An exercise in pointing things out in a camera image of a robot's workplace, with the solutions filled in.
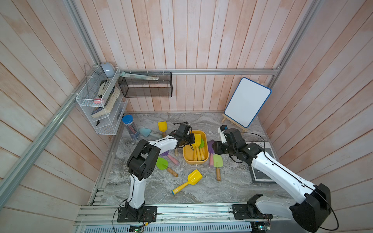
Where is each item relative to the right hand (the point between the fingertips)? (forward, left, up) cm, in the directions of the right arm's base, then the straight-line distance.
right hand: (215, 144), depth 81 cm
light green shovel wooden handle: (-4, -4, -16) cm, 17 cm away
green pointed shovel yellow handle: (+8, +6, -15) cm, 18 cm away
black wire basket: (+44, +46, +10) cm, 65 cm away
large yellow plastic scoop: (-14, +12, -16) cm, 25 cm away
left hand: (+10, +11, -12) cm, 19 cm away
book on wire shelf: (+11, +66, +15) cm, 68 cm away
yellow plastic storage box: (+4, +15, -14) cm, 21 cm away
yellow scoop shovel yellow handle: (+10, +9, -13) cm, 19 cm away
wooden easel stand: (+26, -17, -10) cm, 32 cm away
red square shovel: (+2, +23, -14) cm, 27 cm away
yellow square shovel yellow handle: (0, +11, -14) cm, 18 cm away
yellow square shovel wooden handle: (+25, +35, -16) cm, 46 cm away
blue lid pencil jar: (+14, +53, -2) cm, 54 cm away
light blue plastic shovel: (+19, +47, -16) cm, 53 cm away
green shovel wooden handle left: (-6, +32, -16) cm, 36 cm away
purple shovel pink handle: (+2, +30, -16) cm, 34 cm away
